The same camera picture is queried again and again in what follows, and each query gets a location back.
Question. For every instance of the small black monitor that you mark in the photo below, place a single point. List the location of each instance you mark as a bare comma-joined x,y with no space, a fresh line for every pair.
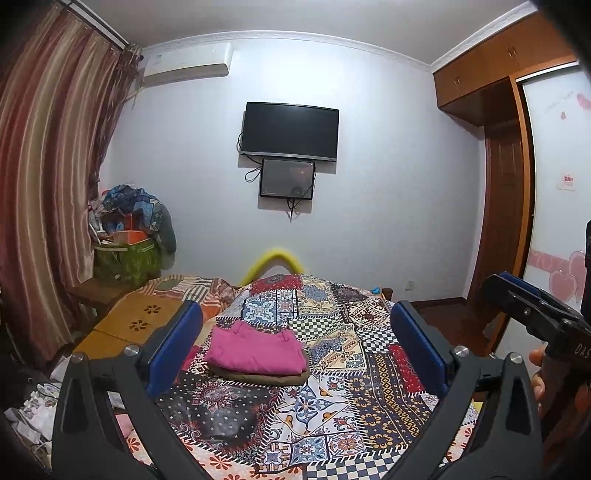
287,179

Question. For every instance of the red door sticker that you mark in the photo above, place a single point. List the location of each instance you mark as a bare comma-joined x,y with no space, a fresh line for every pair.
566,181

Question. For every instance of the white floral cloth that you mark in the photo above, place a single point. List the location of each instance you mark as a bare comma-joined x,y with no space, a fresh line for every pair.
37,406

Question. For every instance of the white sliding wardrobe door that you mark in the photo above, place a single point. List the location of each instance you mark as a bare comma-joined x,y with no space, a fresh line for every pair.
554,221

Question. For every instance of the orange box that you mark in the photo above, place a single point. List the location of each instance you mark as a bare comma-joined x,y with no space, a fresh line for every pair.
131,236

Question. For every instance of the person's right hand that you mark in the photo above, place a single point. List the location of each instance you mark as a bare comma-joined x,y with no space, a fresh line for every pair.
538,383

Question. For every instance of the curtain rail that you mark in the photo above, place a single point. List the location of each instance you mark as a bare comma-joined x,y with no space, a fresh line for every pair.
99,25

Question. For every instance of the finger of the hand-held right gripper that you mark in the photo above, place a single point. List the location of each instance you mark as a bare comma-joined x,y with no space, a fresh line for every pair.
521,295

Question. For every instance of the wooden overhead cabinet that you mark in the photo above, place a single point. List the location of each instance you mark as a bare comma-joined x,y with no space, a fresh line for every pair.
489,69

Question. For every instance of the blue patterned cloth bundle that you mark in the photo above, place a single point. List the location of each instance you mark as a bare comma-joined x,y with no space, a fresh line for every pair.
138,203

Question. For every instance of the patchwork printed blanket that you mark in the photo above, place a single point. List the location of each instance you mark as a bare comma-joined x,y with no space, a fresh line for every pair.
337,406

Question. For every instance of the striped cloth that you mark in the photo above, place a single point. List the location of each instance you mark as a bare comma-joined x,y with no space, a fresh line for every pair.
184,288

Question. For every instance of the striped brown curtain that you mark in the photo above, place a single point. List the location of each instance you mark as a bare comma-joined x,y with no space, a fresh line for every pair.
51,184

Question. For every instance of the black wall television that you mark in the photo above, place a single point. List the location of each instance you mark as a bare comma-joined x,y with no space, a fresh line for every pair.
290,131

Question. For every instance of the white air conditioner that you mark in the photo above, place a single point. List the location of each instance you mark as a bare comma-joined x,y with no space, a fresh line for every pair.
187,64

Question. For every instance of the dark wooden stool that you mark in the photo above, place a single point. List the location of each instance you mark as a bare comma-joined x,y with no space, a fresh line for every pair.
94,295

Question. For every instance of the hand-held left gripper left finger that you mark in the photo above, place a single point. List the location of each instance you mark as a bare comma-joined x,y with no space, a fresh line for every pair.
175,342

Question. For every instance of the wooden board with flower cutouts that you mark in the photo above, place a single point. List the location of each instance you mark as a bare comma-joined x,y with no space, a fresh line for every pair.
124,318

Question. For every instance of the olive green pants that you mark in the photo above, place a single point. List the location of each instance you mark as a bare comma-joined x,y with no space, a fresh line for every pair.
277,378

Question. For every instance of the pink pants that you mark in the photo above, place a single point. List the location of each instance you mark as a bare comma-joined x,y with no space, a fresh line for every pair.
254,348

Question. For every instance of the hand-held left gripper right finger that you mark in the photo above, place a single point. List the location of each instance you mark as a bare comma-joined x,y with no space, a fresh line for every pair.
415,347

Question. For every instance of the yellow foam tube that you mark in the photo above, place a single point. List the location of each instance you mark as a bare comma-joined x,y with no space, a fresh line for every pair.
272,256

